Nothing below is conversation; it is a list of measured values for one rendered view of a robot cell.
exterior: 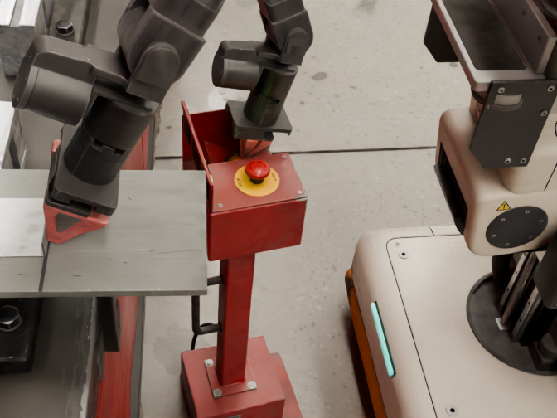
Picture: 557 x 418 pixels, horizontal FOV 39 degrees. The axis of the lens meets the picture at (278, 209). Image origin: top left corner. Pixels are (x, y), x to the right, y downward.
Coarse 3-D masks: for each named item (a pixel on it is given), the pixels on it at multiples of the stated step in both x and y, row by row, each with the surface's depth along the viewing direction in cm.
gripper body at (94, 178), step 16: (64, 128) 83; (80, 128) 78; (64, 144) 81; (80, 144) 78; (96, 144) 77; (64, 160) 80; (80, 160) 78; (96, 160) 78; (112, 160) 78; (64, 176) 79; (80, 176) 79; (96, 176) 79; (112, 176) 80; (64, 192) 77; (80, 192) 78; (96, 192) 80; (112, 192) 81; (96, 208) 79; (112, 208) 79
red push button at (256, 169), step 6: (252, 162) 125; (258, 162) 125; (264, 162) 125; (246, 168) 124; (252, 168) 124; (258, 168) 124; (264, 168) 124; (252, 174) 123; (258, 174) 123; (264, 174) 124; (252, 180) 125; (258, 180) 125
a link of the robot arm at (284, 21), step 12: (264, 0) 115; (276, 0) 115; (288, 0) 115; (300, 0) 116; (264, 12) 118; (276, 12) 116; (288, 12) 116; (300, 12) 117; (264, 24) 122; (276, 24) 117; (288, 24) 117; (300, 24) 118; (276, 36) 118; (312, 36) 120
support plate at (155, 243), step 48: (0, 192) 91; (144, 192) 92; (192, 192) 93; (96, 240) 87; (144, 240) 88; (192, 240) 88; (0, 288) 82; (48, 288) 82; (96, 288) 83; (144, 288) 83; (192, 288) 84
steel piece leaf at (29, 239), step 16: (0, 208) 89; (16, 208) 89; (32, 208) 89; (0, 224) 87; (16, 224) 87; (32, 224) 88; (0, 240) 86; (16, 240) 86; (32, 240) 86; (0, 256) 84; (16, 256) 84; (32, 256) 85
